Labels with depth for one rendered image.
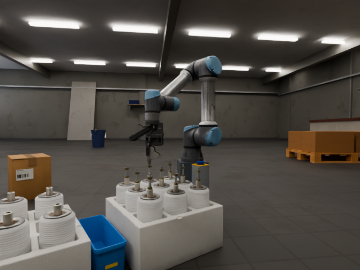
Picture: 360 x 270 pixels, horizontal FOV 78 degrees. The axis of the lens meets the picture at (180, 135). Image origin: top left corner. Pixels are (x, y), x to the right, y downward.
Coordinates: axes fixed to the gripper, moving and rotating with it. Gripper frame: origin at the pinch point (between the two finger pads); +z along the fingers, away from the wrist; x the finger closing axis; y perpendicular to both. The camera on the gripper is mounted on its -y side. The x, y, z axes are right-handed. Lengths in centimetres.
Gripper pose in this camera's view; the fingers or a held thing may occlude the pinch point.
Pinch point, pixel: (148, 162)
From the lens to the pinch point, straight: 111.8
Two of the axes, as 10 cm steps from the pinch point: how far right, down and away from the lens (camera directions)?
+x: 0.2, -0.2, 10.0
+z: 0.0, 10.0, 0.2
